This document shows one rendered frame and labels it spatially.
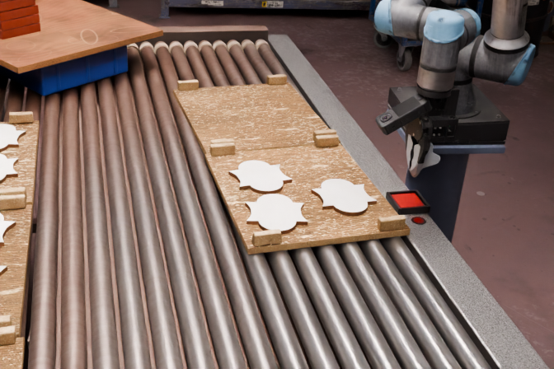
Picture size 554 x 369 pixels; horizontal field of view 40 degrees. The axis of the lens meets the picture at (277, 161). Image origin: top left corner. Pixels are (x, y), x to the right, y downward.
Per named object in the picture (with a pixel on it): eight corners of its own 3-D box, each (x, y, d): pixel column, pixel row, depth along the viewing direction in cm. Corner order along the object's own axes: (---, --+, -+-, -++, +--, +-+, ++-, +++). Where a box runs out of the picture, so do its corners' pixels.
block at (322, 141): (335, 143, 191) (337, 133, 190) (339, 147, 190) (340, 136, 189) (313, 145, 190) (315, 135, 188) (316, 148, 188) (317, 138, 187)
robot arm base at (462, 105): (467, 95, 224) (471, 63, 219) (480, 116, 211) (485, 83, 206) (416, 95, 224) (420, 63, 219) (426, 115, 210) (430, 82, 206)
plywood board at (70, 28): (65, -1, 259) (64, -7, 258) (163, 35, 231) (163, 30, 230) (-77, 27, 225) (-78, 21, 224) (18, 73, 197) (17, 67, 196)
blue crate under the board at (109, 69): (69, 45, 248) (68, 16, 243) (131, 72, 230) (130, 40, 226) (-17, 67, 226) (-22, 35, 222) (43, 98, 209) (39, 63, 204)
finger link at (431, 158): (438, 181, 165) (446, 143, 161) (414, 183, 164) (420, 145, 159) (433, 175, 168) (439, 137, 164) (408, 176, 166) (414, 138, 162)
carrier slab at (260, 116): (288, 86, 228) (288, 81, 227) (340, 146, 193) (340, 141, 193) (173, 94, 217) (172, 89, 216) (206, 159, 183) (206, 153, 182)
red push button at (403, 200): (414, 198, 173) (415, 192, 173) (424, 211, 168) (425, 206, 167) (389, 199, 172) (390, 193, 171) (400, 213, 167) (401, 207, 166)
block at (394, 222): (401, 225, 158) (403, 213, 157) (405, 229, 157) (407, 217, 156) (375, 227, 157) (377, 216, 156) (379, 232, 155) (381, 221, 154)
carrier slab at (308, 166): (340, 148, 192) (340, 142, 192) (410, 235, 158) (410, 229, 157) (204, 159, 183) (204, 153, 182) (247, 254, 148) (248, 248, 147)
